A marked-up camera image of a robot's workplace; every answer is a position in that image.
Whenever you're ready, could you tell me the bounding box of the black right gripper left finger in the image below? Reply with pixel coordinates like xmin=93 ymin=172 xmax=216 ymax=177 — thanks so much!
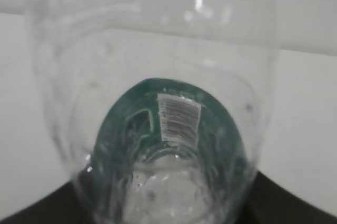
xmin=1 ymin=182 xmax=90 ymax=224

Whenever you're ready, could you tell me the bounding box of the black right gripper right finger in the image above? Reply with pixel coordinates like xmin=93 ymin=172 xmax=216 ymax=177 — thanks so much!
xmin=244 ymin=172 xmax=336 ymax=224

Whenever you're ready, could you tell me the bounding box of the clear green-label water bottle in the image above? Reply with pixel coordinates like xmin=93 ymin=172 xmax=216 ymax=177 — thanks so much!
xmin=27 ymin=0 xmax=277 ymax=223

